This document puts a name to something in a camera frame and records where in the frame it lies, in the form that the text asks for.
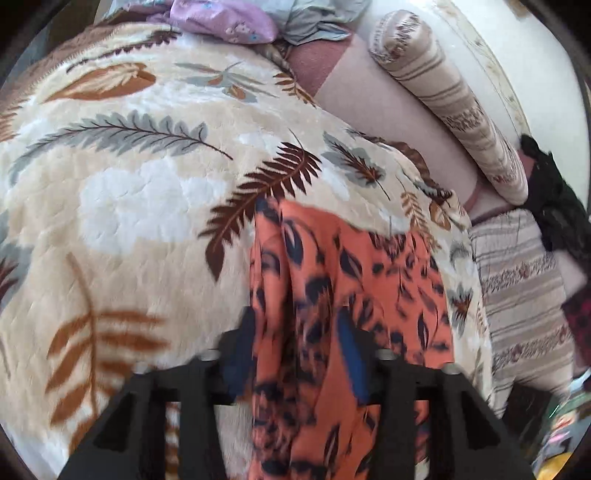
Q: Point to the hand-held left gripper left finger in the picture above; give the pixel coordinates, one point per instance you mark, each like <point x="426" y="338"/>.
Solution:
<point x="238" y="350"/>

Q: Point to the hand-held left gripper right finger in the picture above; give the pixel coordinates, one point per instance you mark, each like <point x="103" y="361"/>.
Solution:
<point x="351" y="350"/>

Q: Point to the orange dark-patterned cloth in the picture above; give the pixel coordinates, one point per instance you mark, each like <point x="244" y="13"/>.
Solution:
<point x="314" y="277"/>

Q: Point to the cream leaf-print blanket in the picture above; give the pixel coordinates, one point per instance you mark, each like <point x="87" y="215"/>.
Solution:
<point x="138" y="184"/>

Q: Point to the colourful blurred object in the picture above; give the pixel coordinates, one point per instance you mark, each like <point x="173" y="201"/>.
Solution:
<point x="563" y="434"/>

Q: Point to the red black checkered cloth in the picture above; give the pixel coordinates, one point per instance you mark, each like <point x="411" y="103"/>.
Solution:
<point x="579" y="323"/>

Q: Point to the pink sofa cushion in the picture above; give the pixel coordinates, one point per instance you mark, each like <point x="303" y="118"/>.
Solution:
<point x="392" y="106"/>

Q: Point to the black lace cloth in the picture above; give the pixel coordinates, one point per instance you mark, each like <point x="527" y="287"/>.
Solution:
<point x="554" y="203"/>

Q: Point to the striped beige bolster pillow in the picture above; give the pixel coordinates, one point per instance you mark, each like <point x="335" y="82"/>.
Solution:
<point x="443" y="101"/>

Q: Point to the purple floral cloth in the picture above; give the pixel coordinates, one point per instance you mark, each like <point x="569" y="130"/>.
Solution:
<point x="221" y="18"/>

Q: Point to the grey cloth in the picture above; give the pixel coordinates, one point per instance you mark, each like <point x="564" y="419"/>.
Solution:
<point x="318" y="18"/>

